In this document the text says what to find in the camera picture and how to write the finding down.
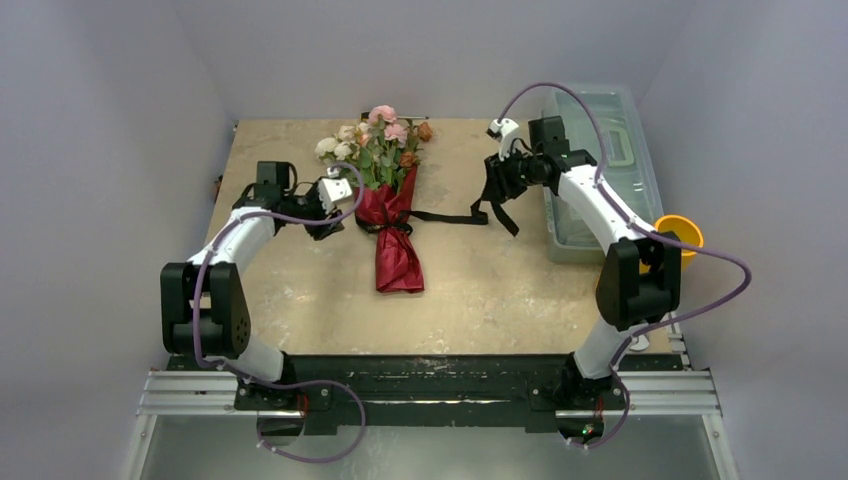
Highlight red paper flower bouquet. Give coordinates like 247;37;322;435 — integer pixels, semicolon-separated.
314;105;433;294

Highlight black printed ribbon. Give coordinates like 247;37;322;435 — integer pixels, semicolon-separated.
355;177;520;236

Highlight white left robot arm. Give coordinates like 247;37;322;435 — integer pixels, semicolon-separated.
159;161;354;409

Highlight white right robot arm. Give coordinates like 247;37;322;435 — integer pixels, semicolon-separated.
481;117;682;407

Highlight yellow cylinder vase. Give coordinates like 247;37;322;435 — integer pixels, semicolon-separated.
639;213;706;274

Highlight clear plastic storage box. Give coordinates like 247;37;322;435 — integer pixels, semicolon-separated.
539;82;666;266

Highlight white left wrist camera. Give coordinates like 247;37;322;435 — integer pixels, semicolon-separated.
317;177;353;214

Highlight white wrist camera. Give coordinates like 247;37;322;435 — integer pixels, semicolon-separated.
317;177;353;214
486;118;520;161

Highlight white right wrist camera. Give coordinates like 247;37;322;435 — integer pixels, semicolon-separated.
486;118;520;161

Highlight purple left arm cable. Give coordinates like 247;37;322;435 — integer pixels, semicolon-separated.
190;160;368;466

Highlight black table edge rail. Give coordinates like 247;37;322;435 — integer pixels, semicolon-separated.
143;354;686;440

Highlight red handled pliers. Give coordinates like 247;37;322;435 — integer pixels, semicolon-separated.
628;334;651;352

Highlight aluminium frame rail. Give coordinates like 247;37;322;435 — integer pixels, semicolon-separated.
136;370;720;419

